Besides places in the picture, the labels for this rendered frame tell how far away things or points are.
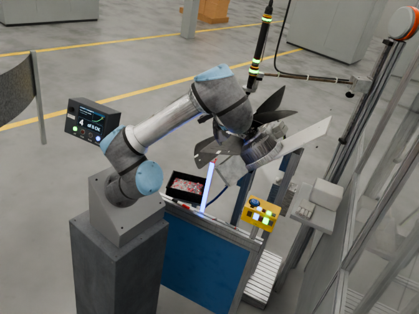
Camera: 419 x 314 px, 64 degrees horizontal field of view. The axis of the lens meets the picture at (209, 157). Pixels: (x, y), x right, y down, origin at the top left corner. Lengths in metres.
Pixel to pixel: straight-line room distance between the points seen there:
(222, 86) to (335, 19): 8.03
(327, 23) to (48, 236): 7.78
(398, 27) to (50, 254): 2.58
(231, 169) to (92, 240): 0.86
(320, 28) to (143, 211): 8.10
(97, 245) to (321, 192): 1.27
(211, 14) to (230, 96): 8.97
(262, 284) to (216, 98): 1.80
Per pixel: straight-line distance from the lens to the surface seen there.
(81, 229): 1.51
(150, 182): 1.21
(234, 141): 1.81
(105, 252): 1.42
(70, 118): 1.94
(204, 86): 1.07
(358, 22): 8.84
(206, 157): 2.01
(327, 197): 2.09
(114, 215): 1.37
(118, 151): 1.20
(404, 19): 2.00
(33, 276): 2.66
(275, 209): 1.63
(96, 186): 1.36
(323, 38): 9.12
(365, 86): 2.03
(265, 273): 2.68
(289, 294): 2.75
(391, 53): 2.03
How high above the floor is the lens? 2.10
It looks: 33 degrees down
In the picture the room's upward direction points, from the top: 12 degrees clockwise
